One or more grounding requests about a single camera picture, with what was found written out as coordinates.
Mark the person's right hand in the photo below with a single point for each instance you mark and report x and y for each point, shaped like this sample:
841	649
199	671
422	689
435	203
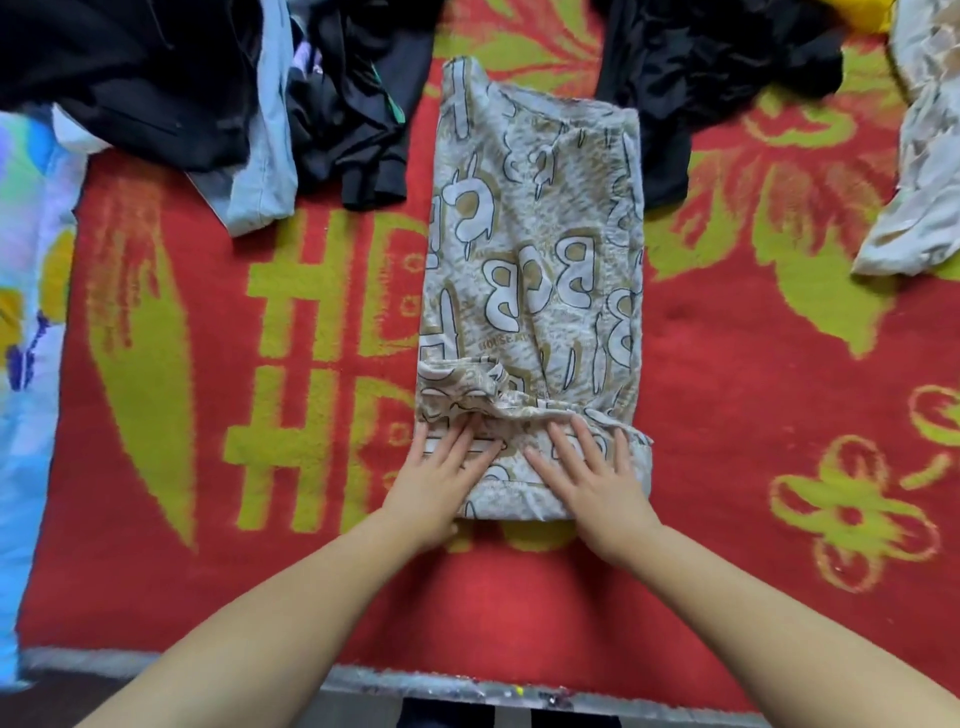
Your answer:
600	495

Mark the person's left hand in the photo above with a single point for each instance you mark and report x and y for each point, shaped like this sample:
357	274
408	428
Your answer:
438	488

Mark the beige patterned garment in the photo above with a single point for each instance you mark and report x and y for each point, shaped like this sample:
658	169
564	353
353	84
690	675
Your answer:
533	270

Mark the pile of mixed clothes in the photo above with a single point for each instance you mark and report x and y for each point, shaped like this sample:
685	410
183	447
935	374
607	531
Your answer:
150	90

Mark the person's right forearm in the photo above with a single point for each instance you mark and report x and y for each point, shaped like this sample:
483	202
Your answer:
780	638

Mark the person's left forearm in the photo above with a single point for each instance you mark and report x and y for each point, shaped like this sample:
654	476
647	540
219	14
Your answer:
270	645

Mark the person's blue trousers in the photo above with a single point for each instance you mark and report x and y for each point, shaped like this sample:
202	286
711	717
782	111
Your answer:
450	713

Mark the red and yellow blanket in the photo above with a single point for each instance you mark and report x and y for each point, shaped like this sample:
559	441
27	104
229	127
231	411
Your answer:
720	390

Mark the blue patterned pillow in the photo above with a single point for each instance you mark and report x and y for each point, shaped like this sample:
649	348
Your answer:
30	300

